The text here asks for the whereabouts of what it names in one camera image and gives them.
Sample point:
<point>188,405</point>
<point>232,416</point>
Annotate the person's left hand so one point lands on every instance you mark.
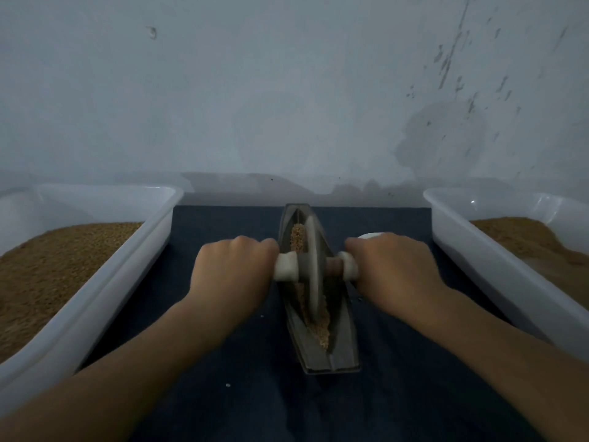
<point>230,276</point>

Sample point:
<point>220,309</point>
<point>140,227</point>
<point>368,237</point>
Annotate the person's right hand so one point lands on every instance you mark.
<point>396,271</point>

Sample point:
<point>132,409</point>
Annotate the white plastic tray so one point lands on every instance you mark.
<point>101,276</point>
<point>483,267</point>

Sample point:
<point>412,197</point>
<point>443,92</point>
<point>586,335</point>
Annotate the small ground grain portion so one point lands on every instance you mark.
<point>319,331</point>

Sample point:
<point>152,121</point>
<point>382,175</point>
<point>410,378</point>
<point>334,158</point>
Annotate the boat-shaped metal grinding trough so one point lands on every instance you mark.
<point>342,354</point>

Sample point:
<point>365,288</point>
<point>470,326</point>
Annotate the person's left forearm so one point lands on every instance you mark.
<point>106,382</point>

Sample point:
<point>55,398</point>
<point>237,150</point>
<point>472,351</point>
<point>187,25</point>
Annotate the person's right forearm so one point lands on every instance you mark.
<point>511,363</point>

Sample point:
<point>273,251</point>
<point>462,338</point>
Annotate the white round plate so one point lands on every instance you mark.
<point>370,235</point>

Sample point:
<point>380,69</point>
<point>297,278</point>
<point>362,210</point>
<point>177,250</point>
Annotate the dark blue tablecloth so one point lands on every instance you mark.
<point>239,396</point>

